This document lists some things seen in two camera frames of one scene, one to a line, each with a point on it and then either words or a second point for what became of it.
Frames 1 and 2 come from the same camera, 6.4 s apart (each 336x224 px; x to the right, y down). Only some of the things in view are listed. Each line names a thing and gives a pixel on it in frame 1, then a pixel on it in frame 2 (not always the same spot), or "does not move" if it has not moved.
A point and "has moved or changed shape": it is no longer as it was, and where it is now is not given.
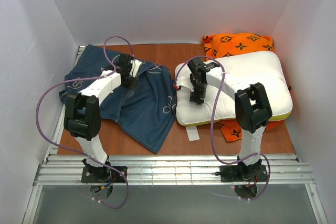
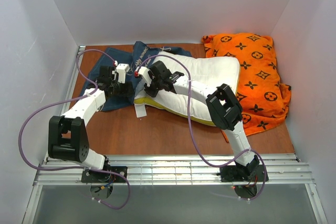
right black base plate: x=233 y=173 does not move
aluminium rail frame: x=283 y=170 does not move
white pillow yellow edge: x=262 y=67 has moved or changed shape
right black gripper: x=198 y=94 to x=151 y=89
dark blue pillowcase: x=147 y=113 has moved or changed shape
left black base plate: x=103 y=174 does not move
